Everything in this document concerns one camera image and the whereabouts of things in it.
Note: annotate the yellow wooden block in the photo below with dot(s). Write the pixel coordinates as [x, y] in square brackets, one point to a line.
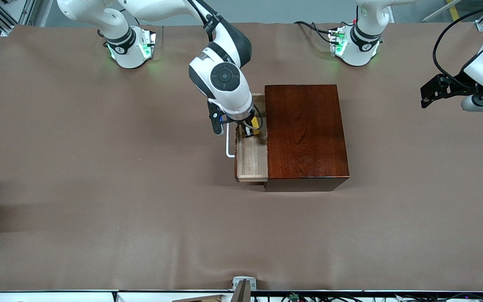
[256, 123]

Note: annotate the yellow floor tape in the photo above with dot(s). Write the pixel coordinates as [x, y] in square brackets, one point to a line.
[454, 12]

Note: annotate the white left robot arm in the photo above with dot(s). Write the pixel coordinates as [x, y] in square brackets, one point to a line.
[357, 52]

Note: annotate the grey metal bracket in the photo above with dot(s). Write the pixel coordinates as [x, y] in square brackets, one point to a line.
[245, 285]

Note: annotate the brown table cover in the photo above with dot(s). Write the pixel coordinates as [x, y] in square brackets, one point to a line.
[141, 235]

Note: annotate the green connector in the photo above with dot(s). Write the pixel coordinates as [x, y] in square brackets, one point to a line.
[294, 297]

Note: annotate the light wooden board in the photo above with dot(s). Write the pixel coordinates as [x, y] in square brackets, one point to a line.
[208, 299]

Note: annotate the dark red wooden cabinet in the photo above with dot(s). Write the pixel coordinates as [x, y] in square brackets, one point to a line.
[304, 134]

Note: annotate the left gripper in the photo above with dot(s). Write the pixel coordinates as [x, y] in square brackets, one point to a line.
[456, 82]

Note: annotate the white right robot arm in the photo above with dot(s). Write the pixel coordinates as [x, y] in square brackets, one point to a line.
[224, 77]

